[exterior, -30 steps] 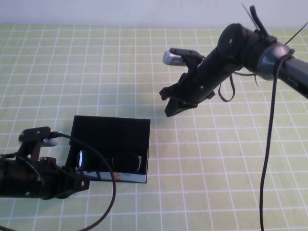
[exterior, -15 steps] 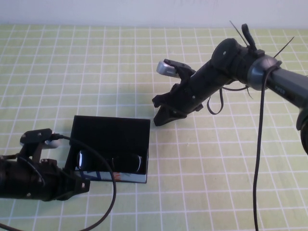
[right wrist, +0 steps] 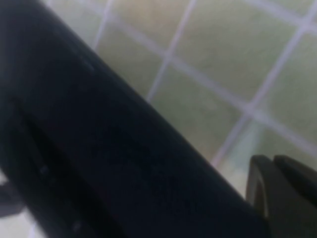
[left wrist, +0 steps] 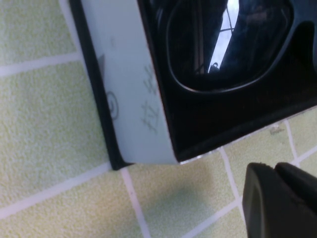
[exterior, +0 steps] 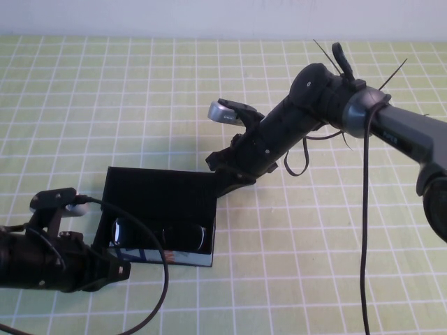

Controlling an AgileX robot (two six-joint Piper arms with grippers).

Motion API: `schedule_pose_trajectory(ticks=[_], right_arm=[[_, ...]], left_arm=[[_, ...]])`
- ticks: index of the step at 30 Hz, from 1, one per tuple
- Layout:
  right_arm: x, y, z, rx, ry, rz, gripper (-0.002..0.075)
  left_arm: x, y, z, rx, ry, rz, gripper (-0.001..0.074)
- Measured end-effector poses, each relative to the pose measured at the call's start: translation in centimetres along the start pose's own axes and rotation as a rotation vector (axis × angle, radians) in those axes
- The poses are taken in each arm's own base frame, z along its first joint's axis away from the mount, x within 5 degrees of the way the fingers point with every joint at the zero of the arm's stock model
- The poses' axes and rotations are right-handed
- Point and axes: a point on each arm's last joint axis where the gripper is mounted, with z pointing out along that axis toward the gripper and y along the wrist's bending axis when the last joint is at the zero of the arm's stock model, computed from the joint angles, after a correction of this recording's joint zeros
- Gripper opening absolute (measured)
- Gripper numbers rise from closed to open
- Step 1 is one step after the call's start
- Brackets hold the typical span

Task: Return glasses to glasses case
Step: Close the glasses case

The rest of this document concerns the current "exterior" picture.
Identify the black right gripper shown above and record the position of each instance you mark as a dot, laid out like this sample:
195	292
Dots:
265	146

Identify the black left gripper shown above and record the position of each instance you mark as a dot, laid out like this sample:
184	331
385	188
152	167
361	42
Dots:
66	265

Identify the black frame glasses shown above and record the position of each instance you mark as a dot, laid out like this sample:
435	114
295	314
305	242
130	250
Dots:
120	234

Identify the black printed glasses case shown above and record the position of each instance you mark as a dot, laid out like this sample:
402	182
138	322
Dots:
157	188

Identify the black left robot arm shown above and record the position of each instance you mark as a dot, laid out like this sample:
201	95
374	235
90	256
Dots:
17	258

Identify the black right camera bracket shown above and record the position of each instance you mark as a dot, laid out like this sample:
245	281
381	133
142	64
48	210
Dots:
253	122

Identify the black camera bracket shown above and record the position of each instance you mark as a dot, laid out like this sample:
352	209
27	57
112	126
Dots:
52	223
253	122

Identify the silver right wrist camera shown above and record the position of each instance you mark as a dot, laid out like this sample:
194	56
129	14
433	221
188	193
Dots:
221	113

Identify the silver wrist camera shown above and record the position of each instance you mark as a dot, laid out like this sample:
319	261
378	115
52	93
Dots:
221	113
78	210

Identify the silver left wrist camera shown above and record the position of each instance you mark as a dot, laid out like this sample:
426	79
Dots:
78	210

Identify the black left camera bracket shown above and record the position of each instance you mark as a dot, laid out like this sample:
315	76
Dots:
52	223

